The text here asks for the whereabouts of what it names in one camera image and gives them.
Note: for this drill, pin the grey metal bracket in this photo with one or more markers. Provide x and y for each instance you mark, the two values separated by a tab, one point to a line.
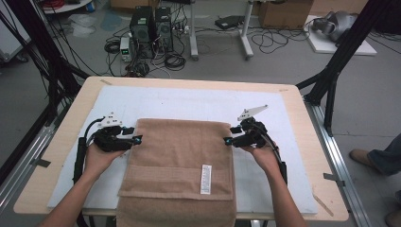
334	178

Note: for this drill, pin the grey power supply unit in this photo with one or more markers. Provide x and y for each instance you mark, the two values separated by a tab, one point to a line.
125	48

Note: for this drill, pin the slim black computer tower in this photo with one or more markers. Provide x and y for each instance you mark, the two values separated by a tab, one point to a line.
164	28

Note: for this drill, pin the round white table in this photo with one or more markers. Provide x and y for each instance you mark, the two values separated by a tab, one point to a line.
67	8

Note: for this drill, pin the beige towel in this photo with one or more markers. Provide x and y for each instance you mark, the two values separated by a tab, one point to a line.
176	157

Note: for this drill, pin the thin wooden stick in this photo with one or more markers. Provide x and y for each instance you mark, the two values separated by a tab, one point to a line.
323	205

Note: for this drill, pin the person's left hand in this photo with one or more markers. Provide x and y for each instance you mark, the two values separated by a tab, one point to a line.
97	160

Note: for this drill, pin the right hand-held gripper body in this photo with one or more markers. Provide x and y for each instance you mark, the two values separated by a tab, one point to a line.
253	135

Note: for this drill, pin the white desk frame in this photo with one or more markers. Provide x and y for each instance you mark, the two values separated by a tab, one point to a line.
193	38

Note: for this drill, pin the aluminium rail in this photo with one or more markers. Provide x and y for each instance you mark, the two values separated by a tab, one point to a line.
334	151
22	164

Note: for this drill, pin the flat black box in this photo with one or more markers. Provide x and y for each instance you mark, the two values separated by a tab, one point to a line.
228	22

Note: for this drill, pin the grey bag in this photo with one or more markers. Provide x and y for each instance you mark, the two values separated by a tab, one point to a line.
339	23

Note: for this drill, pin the large black computer tower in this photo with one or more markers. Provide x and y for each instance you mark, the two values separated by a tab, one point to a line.
142	28

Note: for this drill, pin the strip of grey tape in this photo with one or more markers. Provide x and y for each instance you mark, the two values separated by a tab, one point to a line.
41	163

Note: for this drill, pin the black metal frame strut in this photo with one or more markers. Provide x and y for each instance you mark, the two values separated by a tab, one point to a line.
41	47
342	56

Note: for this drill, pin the white foam mat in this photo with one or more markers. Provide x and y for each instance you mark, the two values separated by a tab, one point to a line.
189	101

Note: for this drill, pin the person's right hand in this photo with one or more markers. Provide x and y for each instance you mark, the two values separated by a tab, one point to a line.
268	159

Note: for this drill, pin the clear plastic sheet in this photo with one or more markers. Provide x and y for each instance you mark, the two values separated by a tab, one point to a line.
82	25

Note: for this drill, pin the brown cardboard box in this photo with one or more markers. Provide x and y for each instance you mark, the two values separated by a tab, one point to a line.
283	14

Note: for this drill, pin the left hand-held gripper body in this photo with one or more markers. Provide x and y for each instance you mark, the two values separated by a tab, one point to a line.
110	142

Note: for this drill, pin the white floor board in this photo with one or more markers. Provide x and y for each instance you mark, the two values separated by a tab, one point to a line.
321	45

